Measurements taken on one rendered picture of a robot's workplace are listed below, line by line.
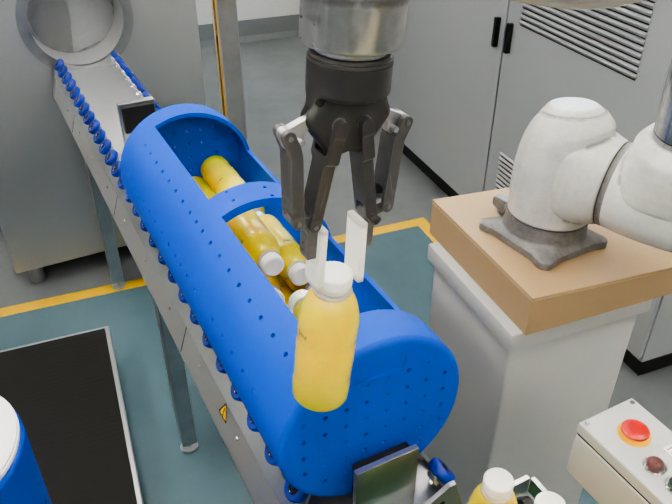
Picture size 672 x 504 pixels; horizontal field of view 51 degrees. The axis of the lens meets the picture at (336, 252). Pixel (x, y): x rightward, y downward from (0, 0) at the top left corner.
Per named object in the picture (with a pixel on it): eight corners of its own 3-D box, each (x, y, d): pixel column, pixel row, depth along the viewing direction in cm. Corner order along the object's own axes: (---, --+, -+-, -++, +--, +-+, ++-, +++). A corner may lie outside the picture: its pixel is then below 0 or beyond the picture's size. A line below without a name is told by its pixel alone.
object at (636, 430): (633, 420, 95) (635, 414, 94) (654, 438, 92) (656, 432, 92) (613, 429, 94) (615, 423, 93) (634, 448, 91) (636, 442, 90)
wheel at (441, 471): (431, 451, 105) (422, 460, 105) (449, 473, 101) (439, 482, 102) (444, 459, 108) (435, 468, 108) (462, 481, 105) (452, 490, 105)
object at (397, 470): (405, 491, 106) (410, 435, 99) (414, 503, 104) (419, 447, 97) (347, 518, 102) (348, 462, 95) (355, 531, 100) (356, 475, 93)
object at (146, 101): (159, 146, 204) (151, 95, 195) (163, 151, 201) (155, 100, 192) (125, 153, 200) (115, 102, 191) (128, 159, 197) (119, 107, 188)
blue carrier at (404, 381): (245, 202, 173) (237, 92, 157) (450, 454, 109) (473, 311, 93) (129, 229, 162) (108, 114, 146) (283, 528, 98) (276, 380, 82)
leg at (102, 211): (124, 281, 305) (96, 150, 269) (127, 288, 300) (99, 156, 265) (110, 284, 302) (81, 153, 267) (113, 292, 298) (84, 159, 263)
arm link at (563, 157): (528, 183, 143) (551, 78, 131) (615, 213, 134) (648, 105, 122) (490, 211, 133) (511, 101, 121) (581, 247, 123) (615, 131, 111)
